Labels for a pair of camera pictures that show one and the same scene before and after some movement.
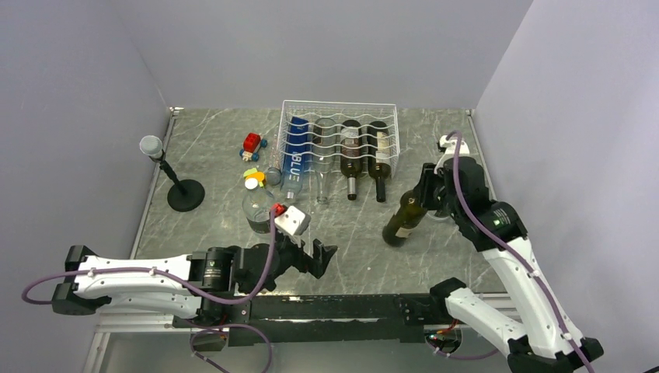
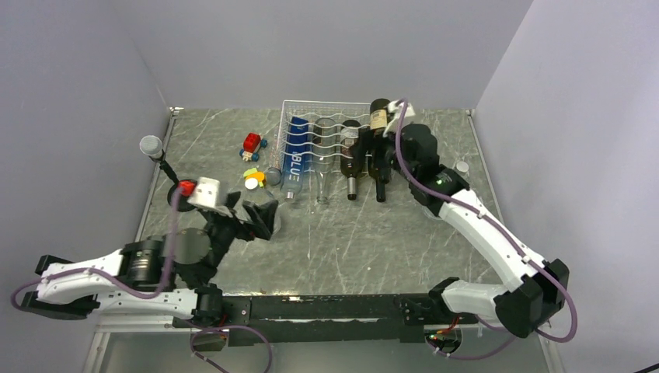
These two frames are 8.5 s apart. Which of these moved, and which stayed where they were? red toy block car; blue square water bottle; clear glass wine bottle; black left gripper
Moved: black left gripper
Stayed: clear glass wine bottle; blue square water bottle; red toy block car
